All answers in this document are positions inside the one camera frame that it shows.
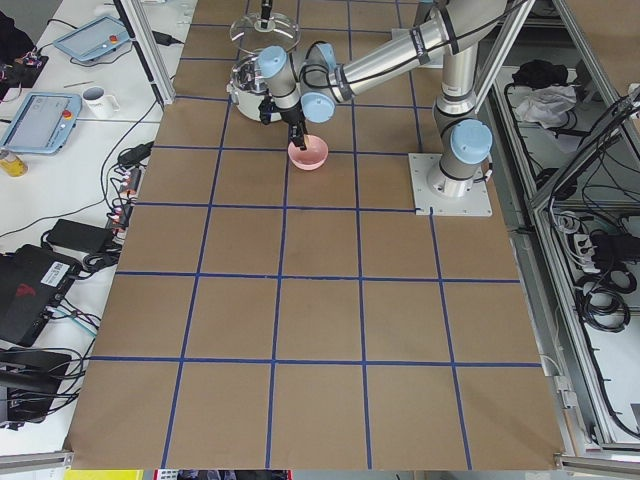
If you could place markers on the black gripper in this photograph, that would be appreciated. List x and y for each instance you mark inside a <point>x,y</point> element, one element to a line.
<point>291,116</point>

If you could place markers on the glass pot lid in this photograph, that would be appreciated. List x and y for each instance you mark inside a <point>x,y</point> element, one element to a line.
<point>251,34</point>

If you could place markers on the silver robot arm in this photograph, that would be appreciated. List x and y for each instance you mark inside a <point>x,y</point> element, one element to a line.
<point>309,89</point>

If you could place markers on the mint green cooking pot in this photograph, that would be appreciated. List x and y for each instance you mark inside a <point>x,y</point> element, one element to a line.
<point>248,91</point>

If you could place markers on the pink bowl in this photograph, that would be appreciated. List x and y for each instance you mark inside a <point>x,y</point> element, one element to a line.
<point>310,158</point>

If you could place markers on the white mug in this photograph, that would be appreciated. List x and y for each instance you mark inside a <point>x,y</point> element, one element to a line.
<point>103,105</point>

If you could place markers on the far teach pendant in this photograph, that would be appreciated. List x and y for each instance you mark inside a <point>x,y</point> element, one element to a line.
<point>93,40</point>

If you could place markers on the teach pendant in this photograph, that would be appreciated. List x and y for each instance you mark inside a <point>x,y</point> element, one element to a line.
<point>93,40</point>
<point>43,123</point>

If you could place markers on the red power strip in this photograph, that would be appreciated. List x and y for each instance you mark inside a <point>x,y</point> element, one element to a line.
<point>126,183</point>

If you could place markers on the brown paper table cover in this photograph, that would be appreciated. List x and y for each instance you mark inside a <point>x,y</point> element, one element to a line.
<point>264,316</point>

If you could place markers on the black power brick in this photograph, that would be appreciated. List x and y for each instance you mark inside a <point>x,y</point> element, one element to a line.
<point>79,237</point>

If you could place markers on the near teach pendant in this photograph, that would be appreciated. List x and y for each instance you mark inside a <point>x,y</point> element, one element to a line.
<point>43,123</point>

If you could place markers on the black cloth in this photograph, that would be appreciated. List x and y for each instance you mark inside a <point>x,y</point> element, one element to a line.
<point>539,74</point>

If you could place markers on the white crumpled cloth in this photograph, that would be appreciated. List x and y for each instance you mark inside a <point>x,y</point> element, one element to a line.
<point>553,109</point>

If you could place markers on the yellow drink can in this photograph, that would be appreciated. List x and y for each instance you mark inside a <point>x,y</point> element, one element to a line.
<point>11,164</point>

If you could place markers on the black computer box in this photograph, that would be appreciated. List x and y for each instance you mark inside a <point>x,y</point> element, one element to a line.
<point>33,281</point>

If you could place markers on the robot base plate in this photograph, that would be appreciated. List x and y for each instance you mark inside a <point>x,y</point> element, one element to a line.
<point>436,194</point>

